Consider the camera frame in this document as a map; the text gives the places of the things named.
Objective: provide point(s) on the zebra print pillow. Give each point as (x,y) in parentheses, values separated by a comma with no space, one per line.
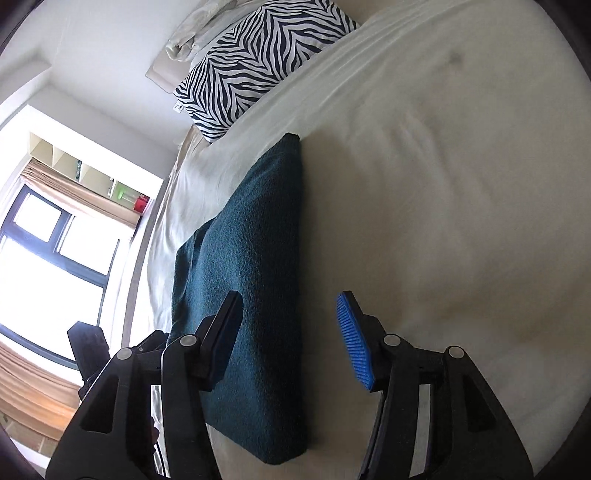
(258,60)

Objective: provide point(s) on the crumpled white duvet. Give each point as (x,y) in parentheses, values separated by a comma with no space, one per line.
(194,32)

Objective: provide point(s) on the white cubby shelf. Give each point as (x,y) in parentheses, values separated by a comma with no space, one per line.
(69,161)

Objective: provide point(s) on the beige bed with sheet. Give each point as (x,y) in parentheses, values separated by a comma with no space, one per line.
(438,184)

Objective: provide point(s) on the dark framed window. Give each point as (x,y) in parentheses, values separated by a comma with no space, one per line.
(55,258)

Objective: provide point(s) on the dark green fleece garment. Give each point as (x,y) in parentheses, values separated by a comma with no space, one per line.
(258,230)

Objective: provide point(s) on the beige curtain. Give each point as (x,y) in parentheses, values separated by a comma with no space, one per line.
(78,194)

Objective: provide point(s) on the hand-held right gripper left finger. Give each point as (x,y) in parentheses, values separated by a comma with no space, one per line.
(226,332)

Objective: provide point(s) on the beige padded headboard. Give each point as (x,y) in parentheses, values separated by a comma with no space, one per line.
(168,71)

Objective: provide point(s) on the red box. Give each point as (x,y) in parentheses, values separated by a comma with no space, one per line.
(142,203)

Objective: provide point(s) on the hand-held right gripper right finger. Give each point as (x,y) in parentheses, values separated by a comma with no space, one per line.
(353,341)

